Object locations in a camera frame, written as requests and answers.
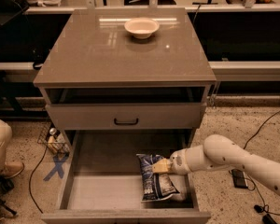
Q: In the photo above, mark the white paper bowl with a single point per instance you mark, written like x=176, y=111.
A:
x=141, y=28

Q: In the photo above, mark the black power adapter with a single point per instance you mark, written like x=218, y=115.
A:
x=238, y=178

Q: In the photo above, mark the tan shoe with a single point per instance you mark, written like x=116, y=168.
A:
x=12, y=169

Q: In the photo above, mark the grey drawer cabinet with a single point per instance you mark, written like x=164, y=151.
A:
x=95, y=61

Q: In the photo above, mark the blue chip bag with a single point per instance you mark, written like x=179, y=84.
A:
x=156, y=187

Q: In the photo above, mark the wire basket with bottles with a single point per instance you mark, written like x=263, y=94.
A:
x=53, y=139

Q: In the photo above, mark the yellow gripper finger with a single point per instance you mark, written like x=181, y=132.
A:
x=162, y=166

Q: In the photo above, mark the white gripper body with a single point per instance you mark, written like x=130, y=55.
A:
x=178, y=162

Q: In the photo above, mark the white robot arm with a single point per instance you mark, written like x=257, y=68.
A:
x=218, y=152

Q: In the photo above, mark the open grey lower drawer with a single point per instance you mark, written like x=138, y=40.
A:
x=102, y=183

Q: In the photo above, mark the black drawer handle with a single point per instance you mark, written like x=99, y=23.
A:
x=126, y=122

